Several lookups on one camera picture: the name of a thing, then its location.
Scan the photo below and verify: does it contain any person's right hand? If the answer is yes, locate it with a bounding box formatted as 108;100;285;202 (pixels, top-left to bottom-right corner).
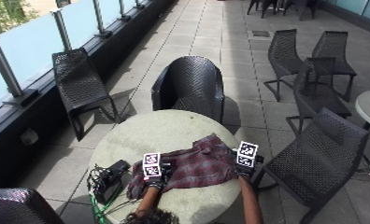
232;148;266;179

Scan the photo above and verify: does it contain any person's left hand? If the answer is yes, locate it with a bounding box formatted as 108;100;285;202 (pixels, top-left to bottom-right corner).
144;161;176;189

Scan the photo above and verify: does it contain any red plaid shirt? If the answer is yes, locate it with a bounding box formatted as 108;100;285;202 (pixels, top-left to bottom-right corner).
125;133;240;201

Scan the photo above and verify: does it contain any white marker cube on right glove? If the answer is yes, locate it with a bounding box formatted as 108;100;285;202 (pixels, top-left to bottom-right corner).
234;141;260;169

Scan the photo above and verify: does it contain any white marker cube on glove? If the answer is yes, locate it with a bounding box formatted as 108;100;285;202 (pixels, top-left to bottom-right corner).
234;141;260;169
141;151;164;180

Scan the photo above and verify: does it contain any white marker cube on left glove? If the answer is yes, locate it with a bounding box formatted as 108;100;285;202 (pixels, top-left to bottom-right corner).
141;151;164;180

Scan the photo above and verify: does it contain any black mesh side chair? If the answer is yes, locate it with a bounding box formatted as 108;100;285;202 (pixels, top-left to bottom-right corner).
50;47;122;143
285;57;354;135
310;30;360;104
250;106;370;224
262;28;305;103

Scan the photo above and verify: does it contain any black device box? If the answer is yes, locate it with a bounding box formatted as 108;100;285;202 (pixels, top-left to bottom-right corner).
94;159;133;205

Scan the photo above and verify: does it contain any black woven armchair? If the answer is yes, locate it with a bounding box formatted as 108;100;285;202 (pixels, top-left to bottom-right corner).
0;187;66;224
150;55;228;124

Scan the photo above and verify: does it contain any floor drain cover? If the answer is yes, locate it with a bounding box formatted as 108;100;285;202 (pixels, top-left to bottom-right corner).
250;29;272;38

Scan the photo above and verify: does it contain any black cable bundle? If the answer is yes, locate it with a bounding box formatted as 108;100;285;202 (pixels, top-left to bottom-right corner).
85;164;108;195

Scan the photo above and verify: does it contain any green cable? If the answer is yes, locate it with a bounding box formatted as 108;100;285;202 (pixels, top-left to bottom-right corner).
88;183;125;224

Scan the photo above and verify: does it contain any white wall fixture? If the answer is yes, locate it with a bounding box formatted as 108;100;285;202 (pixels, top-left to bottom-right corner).
18;127;41;147

